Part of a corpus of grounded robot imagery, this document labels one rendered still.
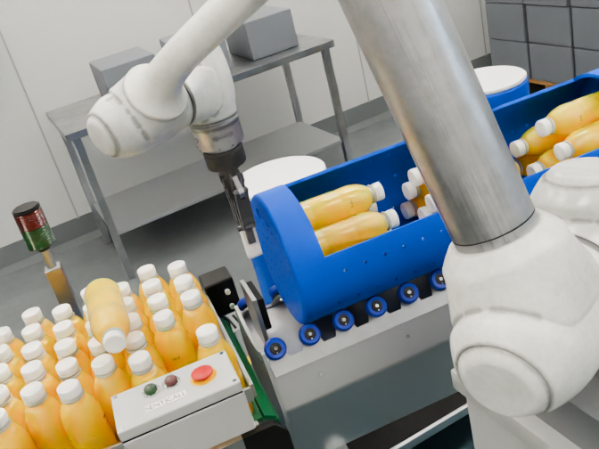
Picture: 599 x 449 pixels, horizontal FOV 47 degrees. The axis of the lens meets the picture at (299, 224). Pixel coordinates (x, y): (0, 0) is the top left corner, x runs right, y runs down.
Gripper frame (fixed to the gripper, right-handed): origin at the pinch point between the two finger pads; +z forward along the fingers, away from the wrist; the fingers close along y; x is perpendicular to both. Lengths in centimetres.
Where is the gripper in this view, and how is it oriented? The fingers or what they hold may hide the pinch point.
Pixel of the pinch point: (250, 240)
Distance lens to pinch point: 137.5
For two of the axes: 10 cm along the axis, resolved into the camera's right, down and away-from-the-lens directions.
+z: 2.3, 8.7, 4.4
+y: 3.4, 3.5, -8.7
